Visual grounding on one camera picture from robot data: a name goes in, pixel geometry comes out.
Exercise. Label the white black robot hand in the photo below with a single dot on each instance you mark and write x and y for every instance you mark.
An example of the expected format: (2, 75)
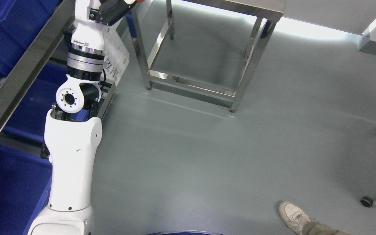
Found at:
(92, 17)

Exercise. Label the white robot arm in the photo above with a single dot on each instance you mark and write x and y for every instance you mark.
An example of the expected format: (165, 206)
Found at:
(72, 146)

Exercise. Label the steel shelf rack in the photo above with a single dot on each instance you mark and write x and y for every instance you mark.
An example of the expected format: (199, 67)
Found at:
(36, 56)

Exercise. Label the white sign with blue letters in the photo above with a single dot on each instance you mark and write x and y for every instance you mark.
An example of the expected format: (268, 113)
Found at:
(116, 54)

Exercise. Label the blue bin upper left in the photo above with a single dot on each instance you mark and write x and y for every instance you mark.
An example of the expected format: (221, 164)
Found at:
(20, 22)

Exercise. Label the blue bin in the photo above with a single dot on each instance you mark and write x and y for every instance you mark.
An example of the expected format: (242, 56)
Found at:
(20, 22)
(24, 183)
(28, 118)

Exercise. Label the blue bin lower left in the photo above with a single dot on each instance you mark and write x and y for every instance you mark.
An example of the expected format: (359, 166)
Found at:
(28, 118)

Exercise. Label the stainless steel table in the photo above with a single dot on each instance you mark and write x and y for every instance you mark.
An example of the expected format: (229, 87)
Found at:
(208, 50)

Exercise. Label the blue bin lower middle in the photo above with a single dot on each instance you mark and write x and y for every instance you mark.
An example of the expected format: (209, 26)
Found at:
(24, 183)

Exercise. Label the white sneaker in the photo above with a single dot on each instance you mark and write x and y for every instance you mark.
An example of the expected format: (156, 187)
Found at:
(293, 216)

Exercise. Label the olive trouser leg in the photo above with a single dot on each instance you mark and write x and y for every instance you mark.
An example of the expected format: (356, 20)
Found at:
(315, 228)

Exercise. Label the black caster wheel lower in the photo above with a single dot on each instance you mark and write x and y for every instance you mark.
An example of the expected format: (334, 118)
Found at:
(367, 201)

